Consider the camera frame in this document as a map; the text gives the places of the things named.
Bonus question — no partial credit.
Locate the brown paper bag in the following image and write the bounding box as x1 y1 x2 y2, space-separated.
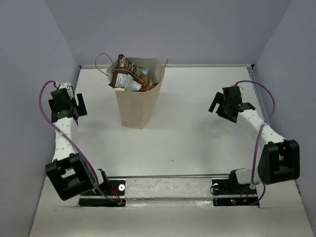
94 57 168 129

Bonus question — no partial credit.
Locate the brown snack bag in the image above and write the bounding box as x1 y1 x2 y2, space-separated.
109 54 156 91

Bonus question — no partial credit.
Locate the light blue cassava chips bag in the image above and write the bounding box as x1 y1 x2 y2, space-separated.
140 68 150 78

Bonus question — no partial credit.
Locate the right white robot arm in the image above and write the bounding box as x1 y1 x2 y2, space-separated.
209 86 300 195

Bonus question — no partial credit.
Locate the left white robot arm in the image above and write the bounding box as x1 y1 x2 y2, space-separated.
45 85 110 200

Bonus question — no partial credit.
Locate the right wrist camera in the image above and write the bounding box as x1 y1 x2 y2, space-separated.
233 83 244 97

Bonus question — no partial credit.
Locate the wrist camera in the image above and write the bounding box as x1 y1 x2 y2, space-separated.
53 82 74 97
233 83 244 97

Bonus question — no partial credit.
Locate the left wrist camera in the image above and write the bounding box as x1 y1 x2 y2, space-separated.
53 82 74 97

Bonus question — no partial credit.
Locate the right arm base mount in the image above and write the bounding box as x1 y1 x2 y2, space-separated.
210 179 258 207

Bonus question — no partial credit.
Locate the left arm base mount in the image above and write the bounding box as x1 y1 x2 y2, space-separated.
79 179 126 207

